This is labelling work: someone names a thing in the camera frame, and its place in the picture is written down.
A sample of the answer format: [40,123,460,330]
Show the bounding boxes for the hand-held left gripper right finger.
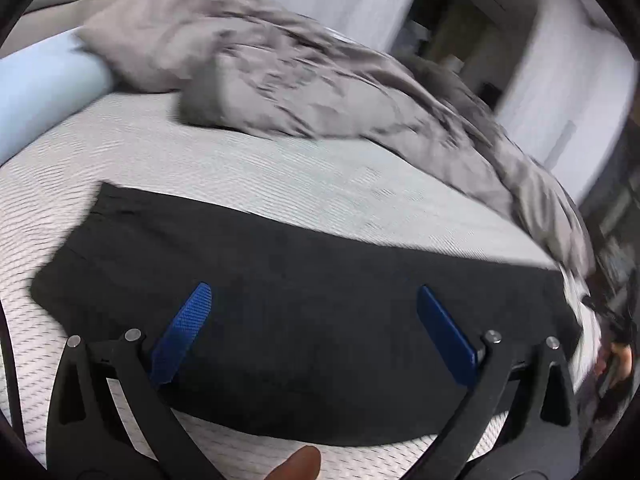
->
[416,285,583,480]

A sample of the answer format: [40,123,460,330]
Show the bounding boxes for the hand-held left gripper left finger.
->
[44,282,226,480]

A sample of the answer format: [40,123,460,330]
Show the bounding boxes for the black pants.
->
[31,182,581,448]

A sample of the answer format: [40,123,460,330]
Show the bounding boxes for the person's right hand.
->
[596,342,635,378]

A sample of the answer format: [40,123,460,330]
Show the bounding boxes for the person's left hand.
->
[260,445,322,480]

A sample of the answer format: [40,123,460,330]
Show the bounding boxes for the white honeycomb bed mattress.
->
[0,90,601,480]

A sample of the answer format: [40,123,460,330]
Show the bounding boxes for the dark grey pillow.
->
[412,55,483,103]

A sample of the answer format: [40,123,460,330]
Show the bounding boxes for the light blue bolster pillow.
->
[0,30,118,166]

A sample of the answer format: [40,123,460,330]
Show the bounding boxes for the grey duvet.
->
[77,0,596,276]

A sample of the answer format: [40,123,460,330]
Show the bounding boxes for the beige padded headboard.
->
[5,0,196,56]

